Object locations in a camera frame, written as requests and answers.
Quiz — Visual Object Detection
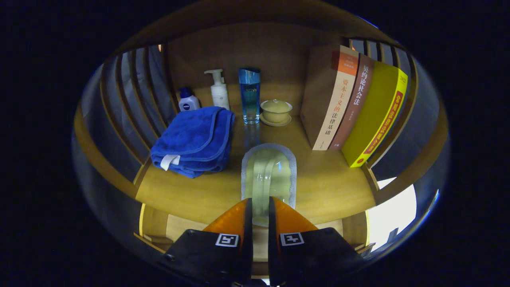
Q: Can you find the wooden drawer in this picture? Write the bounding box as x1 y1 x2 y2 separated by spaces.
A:
133 203 375 275

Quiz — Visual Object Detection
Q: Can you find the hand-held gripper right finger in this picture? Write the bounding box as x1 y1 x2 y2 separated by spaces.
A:
268 196 365 285

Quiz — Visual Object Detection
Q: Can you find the blue glass bottle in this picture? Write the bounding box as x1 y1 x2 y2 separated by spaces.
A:
239 67 261 125

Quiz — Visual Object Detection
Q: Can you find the green scrub brush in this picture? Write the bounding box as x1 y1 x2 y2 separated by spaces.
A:
240 143 298 228

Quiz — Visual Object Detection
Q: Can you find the blue folded towel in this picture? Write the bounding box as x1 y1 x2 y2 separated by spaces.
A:
150 106 235 179

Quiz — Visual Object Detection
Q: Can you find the small blue-capped lotion bottle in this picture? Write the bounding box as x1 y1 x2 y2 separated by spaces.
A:
178 87 201 112

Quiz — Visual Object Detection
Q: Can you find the brown book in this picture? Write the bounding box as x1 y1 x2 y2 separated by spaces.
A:
328 54 375 151

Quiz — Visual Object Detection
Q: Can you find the yellow book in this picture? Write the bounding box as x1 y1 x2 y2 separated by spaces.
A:
341 61 409 168

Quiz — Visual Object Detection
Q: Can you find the beige lidded tea cup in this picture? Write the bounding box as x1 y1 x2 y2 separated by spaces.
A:
260 99 293 127

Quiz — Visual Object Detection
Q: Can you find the wooden cabinet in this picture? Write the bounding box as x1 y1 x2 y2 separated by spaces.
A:
73 0 450 256

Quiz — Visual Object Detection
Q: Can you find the white pump bottle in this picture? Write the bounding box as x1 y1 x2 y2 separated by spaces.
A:
204 69 230 110

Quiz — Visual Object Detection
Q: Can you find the beige book with orange label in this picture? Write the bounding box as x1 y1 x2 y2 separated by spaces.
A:
300 45 360 151

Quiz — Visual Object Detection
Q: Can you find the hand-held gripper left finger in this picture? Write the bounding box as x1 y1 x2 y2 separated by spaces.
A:
163 198 254 284

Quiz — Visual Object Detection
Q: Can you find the wooden countertop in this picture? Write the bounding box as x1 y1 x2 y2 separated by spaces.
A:
135 86 377 226

